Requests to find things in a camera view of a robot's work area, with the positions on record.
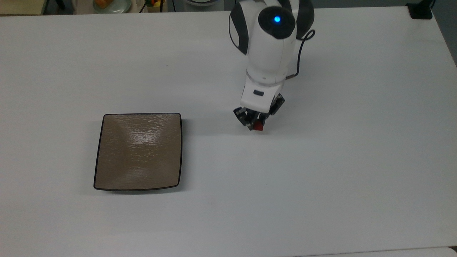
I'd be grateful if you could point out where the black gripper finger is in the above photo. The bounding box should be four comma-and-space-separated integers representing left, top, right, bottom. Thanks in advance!
263, 94, 286, 124
233, 107, 255, 131

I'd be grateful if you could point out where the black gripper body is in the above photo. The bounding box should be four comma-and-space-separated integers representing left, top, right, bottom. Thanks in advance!
249, 109, 268, 122

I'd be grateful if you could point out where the square brown ceramic plate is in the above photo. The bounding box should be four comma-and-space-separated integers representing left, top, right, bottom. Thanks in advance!
93, 113, 183, 191

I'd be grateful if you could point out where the pale green round plate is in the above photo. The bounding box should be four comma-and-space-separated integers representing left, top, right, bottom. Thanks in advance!
93, 0, 132, 14

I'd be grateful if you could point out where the white round bowl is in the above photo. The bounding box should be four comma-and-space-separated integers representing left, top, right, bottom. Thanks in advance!
185, 0, 219, 7

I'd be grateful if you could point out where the yellow container with fruit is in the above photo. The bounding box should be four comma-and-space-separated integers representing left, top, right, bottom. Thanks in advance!
146, 0, 167, 13

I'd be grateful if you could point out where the beige wooden board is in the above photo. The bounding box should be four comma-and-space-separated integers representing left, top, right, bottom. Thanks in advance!
0, 0, 49, 15

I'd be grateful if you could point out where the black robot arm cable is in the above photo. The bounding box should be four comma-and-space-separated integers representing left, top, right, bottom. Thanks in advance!
286, 30, 316, 80

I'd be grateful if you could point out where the black camera stand pole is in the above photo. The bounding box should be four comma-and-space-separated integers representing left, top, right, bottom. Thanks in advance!
406, 0, 435, 20

